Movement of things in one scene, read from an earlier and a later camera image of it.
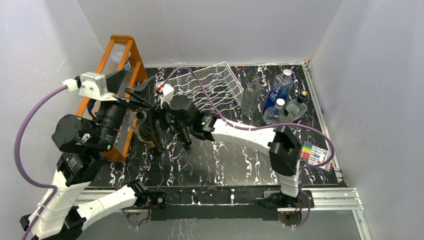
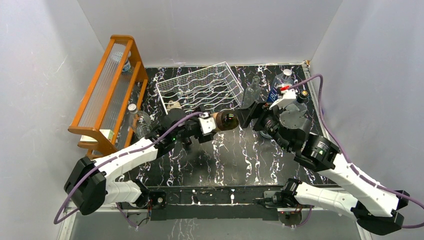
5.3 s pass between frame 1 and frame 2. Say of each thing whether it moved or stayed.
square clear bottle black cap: stayed
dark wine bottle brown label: moved
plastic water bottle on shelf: stayed
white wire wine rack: stayed
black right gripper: moved
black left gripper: moved
